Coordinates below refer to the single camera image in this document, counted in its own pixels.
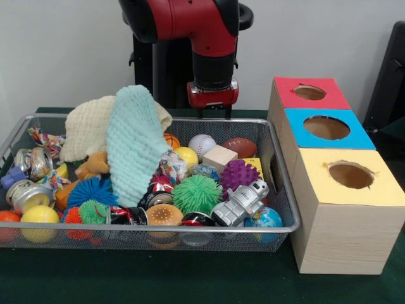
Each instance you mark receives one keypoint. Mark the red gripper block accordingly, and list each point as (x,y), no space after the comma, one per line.
(215,96)

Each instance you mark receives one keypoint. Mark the mint green waffle cloth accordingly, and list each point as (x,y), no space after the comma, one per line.
(133,142)

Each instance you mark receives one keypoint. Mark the cream waffle cloth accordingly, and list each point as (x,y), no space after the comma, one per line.
(85,126)

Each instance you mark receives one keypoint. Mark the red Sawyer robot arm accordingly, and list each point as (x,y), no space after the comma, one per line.
(202,28)

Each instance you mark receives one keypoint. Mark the wooden box three holes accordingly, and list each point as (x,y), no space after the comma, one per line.
(341,240)

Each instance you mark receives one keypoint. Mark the small white baseball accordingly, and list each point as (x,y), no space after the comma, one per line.
(202,144)

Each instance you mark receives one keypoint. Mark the small brown football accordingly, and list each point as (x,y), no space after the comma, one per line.
(240,146)

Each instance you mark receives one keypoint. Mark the plain wooden cube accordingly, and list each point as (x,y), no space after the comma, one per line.
(220,155)

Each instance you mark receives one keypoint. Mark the crumpled clear blue wrapper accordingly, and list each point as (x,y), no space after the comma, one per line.
(204,172)

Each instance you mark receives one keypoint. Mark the purple spiky ball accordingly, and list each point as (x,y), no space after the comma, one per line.
(237,177)

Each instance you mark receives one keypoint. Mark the green spiky rubber ball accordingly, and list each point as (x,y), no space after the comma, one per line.
(196,194)

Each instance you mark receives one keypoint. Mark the silver toy robot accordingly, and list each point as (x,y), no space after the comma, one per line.
(242,199)

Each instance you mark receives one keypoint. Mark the blue globe ball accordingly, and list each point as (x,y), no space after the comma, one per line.
(264,221)

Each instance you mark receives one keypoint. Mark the dark green table cloth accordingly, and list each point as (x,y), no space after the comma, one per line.
(190,278)

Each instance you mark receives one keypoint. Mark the black office chair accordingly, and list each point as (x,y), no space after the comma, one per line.
(392,79)

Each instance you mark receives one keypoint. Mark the smooth yellow ball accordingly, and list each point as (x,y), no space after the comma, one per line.
(39,215)

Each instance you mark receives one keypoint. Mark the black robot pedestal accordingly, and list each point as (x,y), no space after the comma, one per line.
(171,79)

